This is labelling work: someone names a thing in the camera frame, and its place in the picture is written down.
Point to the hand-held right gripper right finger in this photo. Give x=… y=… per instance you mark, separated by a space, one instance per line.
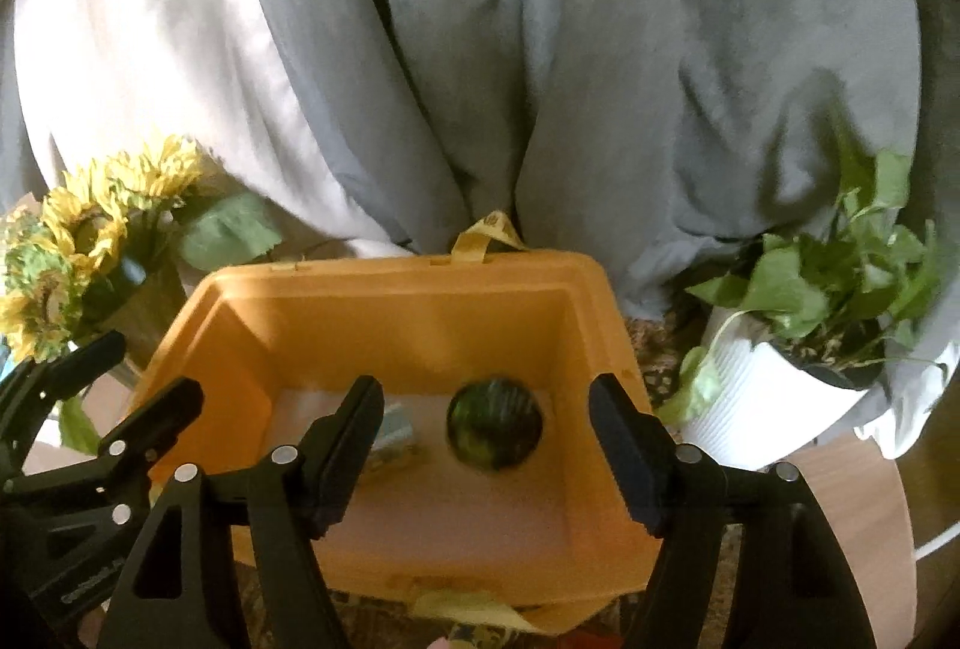
x=616 y=454

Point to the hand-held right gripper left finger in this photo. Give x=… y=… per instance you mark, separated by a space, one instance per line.
x=351 y=443

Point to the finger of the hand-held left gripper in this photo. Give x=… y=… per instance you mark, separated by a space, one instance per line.
x=161 y=412
x=82 y=364

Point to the yellow plastic storage box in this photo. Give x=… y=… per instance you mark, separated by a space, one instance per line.
x=420 y=326

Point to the small blue-green toy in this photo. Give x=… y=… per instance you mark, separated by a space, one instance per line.
x=394 y=440

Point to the patterned table mat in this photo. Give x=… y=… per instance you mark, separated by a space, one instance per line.
x=649 y=349

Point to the green striped watermelon ball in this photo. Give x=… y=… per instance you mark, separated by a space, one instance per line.
x=495 y=424

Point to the artificial sunflower bouquet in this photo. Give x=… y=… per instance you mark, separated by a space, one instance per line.
x=82 y=229

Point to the white ribbed plant pot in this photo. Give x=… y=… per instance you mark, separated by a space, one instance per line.
x=765 y=409

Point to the green pothos plant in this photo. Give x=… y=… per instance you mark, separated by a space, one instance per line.
x=810 y=289

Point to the beige curtain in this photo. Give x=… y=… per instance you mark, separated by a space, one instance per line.
x=165 y=56

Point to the grey curtain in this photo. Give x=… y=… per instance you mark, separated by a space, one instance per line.
x=600 y=56

